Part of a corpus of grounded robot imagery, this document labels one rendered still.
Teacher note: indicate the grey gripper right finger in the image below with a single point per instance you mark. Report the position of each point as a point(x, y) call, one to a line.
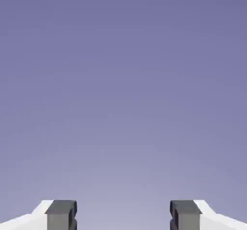
point(188, 217)

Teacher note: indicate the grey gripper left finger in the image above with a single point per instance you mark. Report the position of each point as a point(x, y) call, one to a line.
point(57, 217)

